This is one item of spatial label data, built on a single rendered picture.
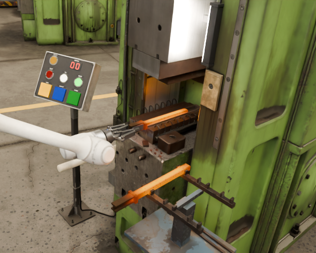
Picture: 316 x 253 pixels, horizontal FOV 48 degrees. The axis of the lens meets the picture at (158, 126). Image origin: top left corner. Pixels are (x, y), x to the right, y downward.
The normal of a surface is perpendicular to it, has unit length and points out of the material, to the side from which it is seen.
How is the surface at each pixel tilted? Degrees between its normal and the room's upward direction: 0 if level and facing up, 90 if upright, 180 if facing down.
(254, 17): 90
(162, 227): 0
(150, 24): 90
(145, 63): 90
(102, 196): 0
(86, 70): 60
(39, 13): 90
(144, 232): 0
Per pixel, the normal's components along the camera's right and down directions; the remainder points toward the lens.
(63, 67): -0.30, -0.08
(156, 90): 0.66, 0.41
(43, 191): 0.09, -0.88
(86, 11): 0.35, 0.44
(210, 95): -0.75, 0.26
